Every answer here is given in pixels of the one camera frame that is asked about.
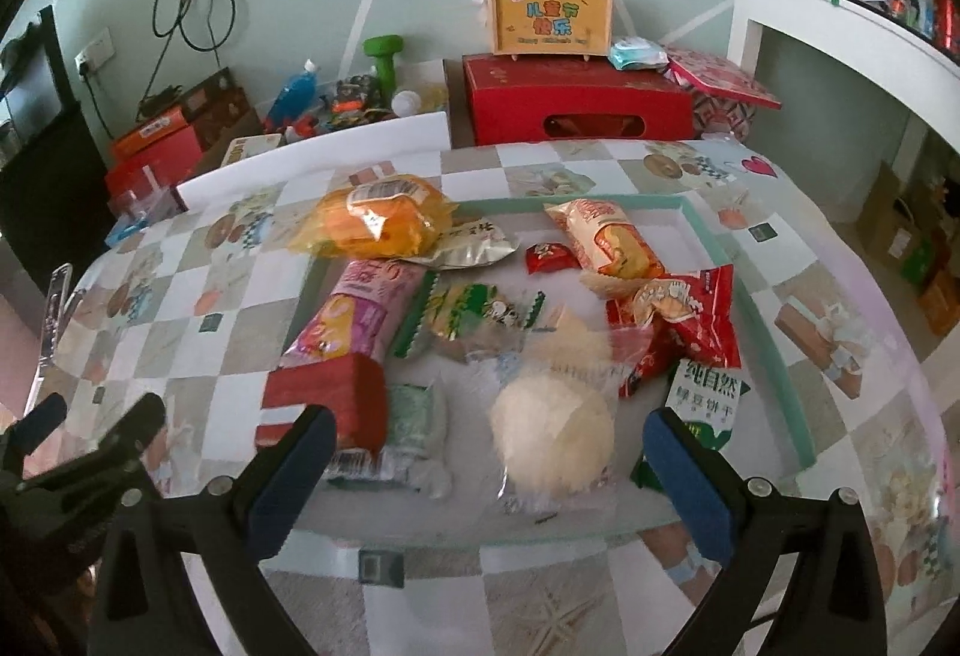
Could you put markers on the red snack bag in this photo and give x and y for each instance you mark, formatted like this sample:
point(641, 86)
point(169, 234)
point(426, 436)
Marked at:
point(671, 318)

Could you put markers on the wet wipes pack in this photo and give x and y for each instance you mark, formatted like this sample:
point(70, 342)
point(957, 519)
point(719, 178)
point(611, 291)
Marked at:
point(637, 54)

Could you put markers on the yellow carry box with handle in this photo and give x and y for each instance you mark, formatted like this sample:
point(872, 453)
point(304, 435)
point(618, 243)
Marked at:
point(582, 28)

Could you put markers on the pink snack bag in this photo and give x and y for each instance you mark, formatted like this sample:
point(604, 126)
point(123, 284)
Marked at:
point(361, 314)

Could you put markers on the white tray with green rim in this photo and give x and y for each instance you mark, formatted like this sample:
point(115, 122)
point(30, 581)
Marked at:
point(770, 436)

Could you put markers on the green dumbbell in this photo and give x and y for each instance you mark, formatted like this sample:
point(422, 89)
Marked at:
point(383, 49)

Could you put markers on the orange bread bag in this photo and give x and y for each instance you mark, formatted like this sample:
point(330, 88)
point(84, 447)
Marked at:
point(402, 216)

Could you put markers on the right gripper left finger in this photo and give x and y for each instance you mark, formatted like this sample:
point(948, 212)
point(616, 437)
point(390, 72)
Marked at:
point(234, 530)

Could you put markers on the round white bun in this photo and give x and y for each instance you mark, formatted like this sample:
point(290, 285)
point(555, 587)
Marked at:
point(552, 421)

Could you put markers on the large red gift box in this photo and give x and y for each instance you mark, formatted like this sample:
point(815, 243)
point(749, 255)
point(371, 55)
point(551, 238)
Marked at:
point(537, 99)

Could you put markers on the white shelf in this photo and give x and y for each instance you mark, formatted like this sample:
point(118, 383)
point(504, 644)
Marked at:
point(918, 75)

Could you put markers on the card game box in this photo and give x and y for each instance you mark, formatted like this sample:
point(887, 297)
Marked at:
point(245, 147)

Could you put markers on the small red candy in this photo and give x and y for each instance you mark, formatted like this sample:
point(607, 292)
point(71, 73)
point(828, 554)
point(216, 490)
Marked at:
point(549, 257)

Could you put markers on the black cabinet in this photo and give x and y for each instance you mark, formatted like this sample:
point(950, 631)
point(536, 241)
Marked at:
point(54, 199)

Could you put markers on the red cracker pack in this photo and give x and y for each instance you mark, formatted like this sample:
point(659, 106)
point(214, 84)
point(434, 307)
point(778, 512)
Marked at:
point(352, 387)

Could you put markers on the green white snack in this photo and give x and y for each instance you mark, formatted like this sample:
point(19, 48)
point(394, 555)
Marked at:
point(412, 458)

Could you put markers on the silver beige snack bag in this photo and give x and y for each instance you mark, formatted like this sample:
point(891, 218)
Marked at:
point(468, 244)

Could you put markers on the red box under orange box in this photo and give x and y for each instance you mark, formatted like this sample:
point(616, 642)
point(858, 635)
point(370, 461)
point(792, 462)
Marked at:
point(170, 160)

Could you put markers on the blue bottle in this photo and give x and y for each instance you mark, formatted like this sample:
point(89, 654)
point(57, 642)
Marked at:
point(293, 100)

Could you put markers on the clear plastic box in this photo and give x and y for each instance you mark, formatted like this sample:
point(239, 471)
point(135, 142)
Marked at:
point(146, 199)

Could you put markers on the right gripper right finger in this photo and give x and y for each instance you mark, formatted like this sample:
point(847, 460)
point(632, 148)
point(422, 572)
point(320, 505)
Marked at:
point(732, 521)

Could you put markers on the green biscuit pack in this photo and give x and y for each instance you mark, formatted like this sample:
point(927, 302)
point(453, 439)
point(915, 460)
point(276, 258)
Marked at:
point(706, 398)

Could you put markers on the wall power socket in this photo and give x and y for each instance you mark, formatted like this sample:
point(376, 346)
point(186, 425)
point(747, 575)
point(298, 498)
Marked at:
point(95, 54)

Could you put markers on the pile of toys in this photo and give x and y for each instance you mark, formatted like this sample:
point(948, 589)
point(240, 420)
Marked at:
point(345, 104)

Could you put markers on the orange flat box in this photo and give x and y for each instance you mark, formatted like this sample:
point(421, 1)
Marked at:
point(148, 133)

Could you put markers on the green cake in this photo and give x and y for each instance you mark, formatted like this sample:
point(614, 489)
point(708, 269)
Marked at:
point(463, 320)

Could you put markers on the red patterned flat box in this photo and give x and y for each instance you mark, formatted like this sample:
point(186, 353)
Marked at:
point(724, 97)

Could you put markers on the long beige snack bag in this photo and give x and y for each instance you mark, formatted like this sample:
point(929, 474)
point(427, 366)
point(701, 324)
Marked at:
point(615, 259)

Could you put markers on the checkered tablecloth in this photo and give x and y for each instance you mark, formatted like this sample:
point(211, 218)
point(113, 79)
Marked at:
point(199, 307)

